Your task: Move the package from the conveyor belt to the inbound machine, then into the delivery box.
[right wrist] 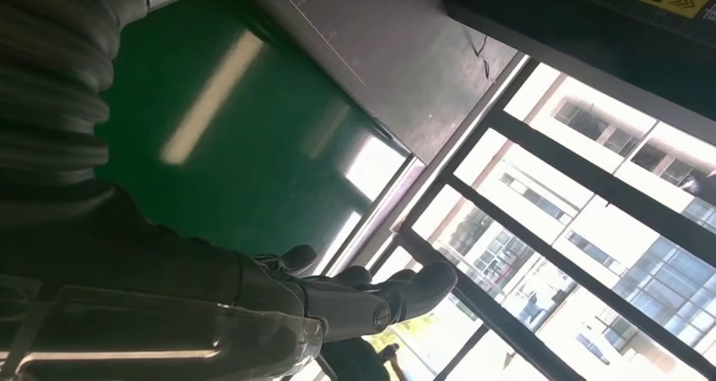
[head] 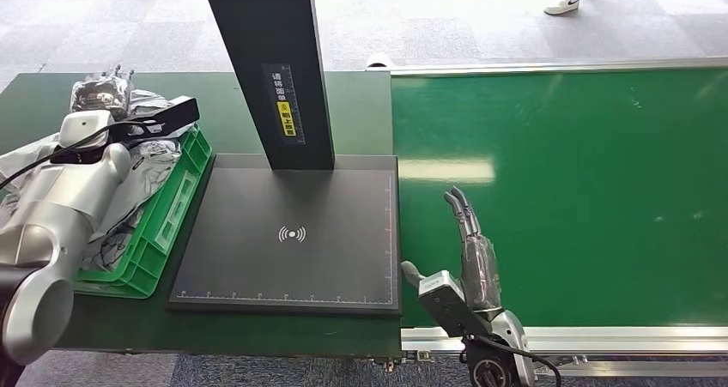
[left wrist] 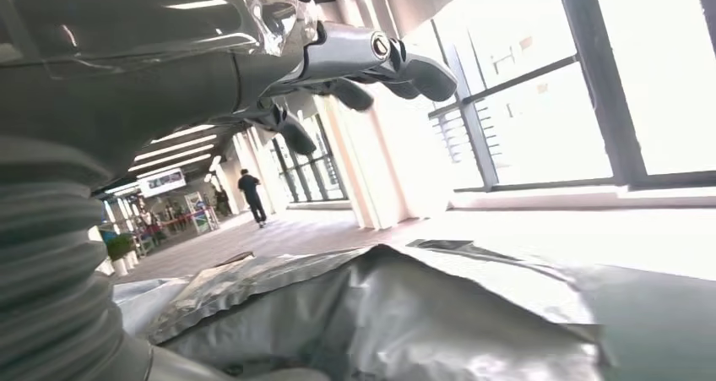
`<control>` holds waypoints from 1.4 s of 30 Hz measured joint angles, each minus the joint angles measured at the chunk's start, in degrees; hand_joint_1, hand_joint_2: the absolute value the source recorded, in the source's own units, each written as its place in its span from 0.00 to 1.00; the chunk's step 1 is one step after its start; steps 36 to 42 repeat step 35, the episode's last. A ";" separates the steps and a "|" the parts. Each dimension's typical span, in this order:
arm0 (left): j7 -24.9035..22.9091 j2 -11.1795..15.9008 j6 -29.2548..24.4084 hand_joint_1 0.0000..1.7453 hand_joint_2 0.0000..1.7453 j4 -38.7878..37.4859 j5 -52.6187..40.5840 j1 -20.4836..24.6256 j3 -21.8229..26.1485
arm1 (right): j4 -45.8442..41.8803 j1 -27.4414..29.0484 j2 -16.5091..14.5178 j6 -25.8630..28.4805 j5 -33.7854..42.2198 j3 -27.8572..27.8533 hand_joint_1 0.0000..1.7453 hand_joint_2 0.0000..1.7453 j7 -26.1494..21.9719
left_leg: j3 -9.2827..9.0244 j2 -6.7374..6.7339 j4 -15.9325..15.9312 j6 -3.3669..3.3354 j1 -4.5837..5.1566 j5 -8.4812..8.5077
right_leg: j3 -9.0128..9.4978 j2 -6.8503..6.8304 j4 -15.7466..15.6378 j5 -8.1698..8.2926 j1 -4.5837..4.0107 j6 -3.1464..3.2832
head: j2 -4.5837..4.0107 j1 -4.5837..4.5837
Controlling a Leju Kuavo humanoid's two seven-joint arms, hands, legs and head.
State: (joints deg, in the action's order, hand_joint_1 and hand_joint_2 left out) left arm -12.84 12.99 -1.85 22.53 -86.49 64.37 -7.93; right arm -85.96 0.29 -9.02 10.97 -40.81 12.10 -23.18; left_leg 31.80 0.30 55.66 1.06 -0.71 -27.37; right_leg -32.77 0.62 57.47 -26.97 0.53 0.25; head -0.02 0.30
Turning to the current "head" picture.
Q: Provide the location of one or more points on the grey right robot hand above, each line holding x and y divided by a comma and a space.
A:
480, 270

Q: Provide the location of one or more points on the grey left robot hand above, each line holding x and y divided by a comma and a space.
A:
102, 94

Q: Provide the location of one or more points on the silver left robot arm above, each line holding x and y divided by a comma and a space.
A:
57, 214

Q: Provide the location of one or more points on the green conveyor belt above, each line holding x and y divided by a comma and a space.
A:
597, 202

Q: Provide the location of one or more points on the green plastic crate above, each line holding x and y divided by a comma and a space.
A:
170, 214

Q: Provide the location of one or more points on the grey mailer with red print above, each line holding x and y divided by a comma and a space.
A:
111, 248

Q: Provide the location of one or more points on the black scanner column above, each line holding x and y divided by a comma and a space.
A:
267, 43

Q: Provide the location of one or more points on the black and yellow column label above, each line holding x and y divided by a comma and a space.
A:
284, 108

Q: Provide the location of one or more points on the white roller end cap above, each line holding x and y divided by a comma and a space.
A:
379, 61

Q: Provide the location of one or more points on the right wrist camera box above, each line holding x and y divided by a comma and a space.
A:
449, 305

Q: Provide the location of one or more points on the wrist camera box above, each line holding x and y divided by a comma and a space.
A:
170, 114
449, 305

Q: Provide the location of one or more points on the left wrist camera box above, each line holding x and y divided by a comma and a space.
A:
170, 114

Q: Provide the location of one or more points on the metal conveyor mounting bracket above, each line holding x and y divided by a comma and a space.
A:
404, 359

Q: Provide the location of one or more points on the aluminium conveyor side rail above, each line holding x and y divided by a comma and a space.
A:
569, 66
637, 340

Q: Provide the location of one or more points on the black scanner base plate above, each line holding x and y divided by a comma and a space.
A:
296, 248

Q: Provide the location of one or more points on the aluminium lower frame bar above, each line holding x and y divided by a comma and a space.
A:
654, 370

